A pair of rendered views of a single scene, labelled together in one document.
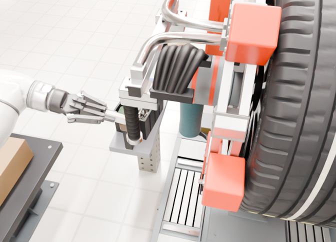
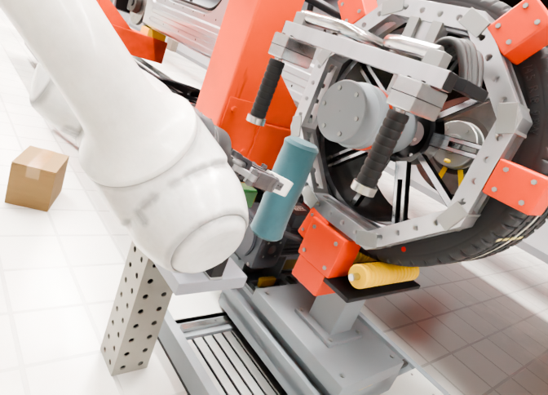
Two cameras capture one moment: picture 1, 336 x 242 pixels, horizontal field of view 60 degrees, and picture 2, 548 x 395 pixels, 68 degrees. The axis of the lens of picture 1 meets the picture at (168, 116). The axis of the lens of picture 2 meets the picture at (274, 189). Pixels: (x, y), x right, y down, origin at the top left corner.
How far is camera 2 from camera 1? 0.92 m
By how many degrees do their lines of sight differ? 55
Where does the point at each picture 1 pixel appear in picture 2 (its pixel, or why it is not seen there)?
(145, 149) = (235, 272)
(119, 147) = (198, 280)
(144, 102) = (433, 106)
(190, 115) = (295, 196)
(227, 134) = (523, 129)
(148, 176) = (138, 379)
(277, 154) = not seen: outside the picture
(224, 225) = (338, 361)
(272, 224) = (366, 337)
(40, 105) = not seen: hidden behind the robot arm
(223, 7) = (251, 72)
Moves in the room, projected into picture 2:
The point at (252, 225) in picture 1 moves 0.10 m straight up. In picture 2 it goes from (356, 347) to (370, 320)
